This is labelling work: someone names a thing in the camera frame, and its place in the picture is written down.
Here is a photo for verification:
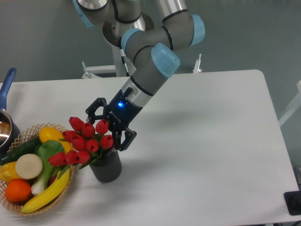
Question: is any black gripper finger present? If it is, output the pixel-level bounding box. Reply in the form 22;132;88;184
112;128;137;151
85;97;107;123

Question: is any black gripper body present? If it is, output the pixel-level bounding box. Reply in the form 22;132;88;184
104;90;142;131

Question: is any red tulip bouquet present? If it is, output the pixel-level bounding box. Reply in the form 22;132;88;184
48;117;114;171

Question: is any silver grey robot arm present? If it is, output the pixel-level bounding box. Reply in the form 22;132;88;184
73;0;205;151

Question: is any dark grey ribbed vase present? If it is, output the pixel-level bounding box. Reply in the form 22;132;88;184
90;152;122;183

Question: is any yellow lemon squash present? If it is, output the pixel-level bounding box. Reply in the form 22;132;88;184
39;127;72;153

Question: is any yellow banana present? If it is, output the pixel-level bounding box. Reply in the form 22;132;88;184
21;169;71;214

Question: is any green bok choy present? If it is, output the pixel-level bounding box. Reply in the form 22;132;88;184
32;140;64;196

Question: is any woven wicker basket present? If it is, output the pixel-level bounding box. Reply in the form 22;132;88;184
0;123;75;216

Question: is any red round fruit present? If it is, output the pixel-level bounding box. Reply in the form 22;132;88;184
48;175;57;186

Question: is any green cucumber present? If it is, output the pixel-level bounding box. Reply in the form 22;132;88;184
0;137;41;165

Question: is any beige round disc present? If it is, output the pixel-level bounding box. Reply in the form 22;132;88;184
15;154;43;179

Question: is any orange fruit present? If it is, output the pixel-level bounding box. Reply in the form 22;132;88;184
5;179;31;202

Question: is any yellow bell pepper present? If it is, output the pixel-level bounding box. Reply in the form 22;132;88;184
0;161;21;183

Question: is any black device at edge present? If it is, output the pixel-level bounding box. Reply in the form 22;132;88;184
284;191;301;216

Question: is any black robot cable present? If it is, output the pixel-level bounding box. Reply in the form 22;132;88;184
119;47;131;77

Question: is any blue handled saucepan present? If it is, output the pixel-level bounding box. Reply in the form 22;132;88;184
0;68;20;158

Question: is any white frame at right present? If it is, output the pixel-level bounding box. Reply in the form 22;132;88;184
278;81;301;127

